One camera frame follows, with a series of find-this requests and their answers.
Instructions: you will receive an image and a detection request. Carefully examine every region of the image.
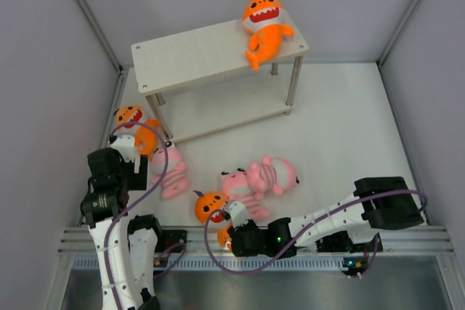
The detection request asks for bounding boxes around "orange shark plush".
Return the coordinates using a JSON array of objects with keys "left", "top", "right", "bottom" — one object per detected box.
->
[
  {"left": 193, "top": 190, "right": 231, "bottom": 250},
  {"left": 241, "top": 0, "right": 294, "bottom": 71},
  {"left": 113, "top": 105, "right": 159, "bottom": 157}
]

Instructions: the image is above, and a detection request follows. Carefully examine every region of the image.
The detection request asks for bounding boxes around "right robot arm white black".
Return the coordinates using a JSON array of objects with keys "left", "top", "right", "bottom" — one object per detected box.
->
[{"left": 225, "top": 176, "right": 428, "bottom": 260}]

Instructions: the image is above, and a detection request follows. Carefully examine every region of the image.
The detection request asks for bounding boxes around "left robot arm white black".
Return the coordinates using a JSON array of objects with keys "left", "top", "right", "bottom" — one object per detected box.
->
[{"left": 80, "top": 147, "right": 164, "bottom": 309}]

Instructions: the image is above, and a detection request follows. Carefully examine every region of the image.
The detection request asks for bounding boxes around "white two-tier wooden shelf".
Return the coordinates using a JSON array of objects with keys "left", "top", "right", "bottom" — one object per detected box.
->
[{"left": 124, "top": 20, "right": 309, "bottom": 142}]

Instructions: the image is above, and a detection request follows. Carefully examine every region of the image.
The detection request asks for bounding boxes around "pink striped plush centre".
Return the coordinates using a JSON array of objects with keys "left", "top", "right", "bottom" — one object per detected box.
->
[{"left": 219, "top": 168, "right": 270, "bottom": 221}]

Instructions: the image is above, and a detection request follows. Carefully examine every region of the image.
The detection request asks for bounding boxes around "pink striped plush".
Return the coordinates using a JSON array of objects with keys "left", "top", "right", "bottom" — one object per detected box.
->
[
  {"left": 219, "top": 168, "right": 270, "bottom": 221},
  {"left": 150, "top": 141, "right": 190, "bottom": 199},
  {"left": 246, "top": 155, "right": 299, "bottom": 200}
]

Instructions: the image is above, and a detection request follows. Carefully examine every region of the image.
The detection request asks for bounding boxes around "pink striped plush left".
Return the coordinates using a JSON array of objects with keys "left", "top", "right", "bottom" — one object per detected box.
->
[{"left": 150, "top": 141, "right": 190, "bottom": 199}]

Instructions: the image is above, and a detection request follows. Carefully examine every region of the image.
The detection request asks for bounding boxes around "pink striped plush right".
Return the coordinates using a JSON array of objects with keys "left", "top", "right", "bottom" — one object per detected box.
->
[{"left": 246, "top": 155, "right": 299, "bottom": 200}]

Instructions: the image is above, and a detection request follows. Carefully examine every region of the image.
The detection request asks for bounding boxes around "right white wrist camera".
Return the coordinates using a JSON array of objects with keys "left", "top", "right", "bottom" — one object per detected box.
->
[{"left": 224, "top": 200, "right": 257, "bottom": 231}]

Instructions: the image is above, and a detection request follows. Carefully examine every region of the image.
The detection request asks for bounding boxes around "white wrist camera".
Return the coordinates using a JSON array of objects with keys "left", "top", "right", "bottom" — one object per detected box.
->
[
  {"left": 224, "top": 200, "right": 257, "bottom": 231},
  {"left": 109, "top": 135, "right": 141, "bottom": 174}
]

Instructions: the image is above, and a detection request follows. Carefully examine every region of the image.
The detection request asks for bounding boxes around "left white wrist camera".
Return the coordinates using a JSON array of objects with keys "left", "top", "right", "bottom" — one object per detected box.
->
[{"left": 109, "top": 135, "right": 141, "bottom": 174}]

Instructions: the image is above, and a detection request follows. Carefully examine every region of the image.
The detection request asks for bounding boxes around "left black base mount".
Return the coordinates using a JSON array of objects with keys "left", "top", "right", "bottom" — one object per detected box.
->
[{"left": 155, "top": 229, "right": 187, "bottom": 254}]

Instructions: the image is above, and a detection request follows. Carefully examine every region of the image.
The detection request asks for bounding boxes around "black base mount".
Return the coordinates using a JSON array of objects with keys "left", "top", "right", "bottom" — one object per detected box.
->
[
  {"left": 316, "top": 231, "right": 383, "bottom": 253},
  {"left": 155, "top": 229, "right": 187, "bottom": 254}
]

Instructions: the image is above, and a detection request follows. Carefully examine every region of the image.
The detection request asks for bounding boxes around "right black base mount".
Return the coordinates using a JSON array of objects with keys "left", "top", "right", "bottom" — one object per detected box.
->
[{"left": 316, "top": 231, "right": 383, "bottom": 253}]

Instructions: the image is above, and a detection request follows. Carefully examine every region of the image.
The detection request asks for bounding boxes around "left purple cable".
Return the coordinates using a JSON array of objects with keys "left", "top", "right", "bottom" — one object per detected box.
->
[{"left": 103, "top": 121, "right": 188, "bottom": 310}]

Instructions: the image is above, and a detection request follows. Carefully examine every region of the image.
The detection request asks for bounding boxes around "aluminium front rail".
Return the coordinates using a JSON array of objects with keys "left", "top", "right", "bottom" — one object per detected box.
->
[{"left": 57, "top": 225, "right": 455, "bottom": 271}]

